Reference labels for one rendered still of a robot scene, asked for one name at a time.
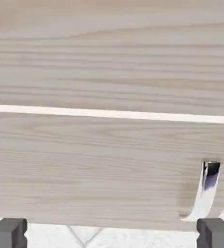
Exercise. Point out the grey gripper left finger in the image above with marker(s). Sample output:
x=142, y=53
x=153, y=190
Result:
x=7, y=234

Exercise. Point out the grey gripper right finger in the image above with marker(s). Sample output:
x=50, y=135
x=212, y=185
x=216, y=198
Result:
x=216, y=234

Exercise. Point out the light wood cabinet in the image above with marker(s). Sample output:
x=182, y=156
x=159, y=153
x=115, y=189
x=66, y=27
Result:
x=112, y=113

